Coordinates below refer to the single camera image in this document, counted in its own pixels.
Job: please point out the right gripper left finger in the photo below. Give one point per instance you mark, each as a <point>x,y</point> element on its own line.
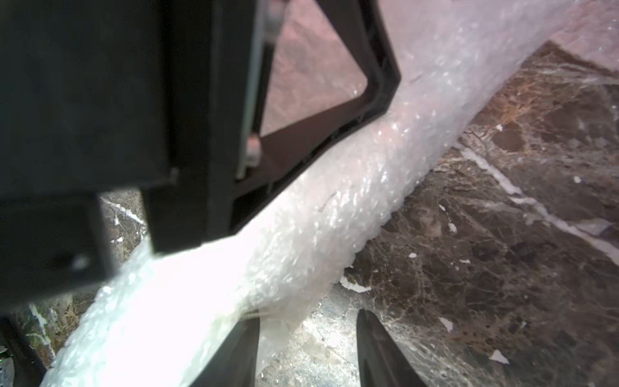
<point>234,363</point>

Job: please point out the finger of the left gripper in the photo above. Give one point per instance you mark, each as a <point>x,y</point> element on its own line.
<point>219,58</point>

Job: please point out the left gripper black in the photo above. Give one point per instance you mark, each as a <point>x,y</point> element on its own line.
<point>82,113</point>

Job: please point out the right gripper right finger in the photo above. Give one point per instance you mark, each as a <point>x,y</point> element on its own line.
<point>381,362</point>

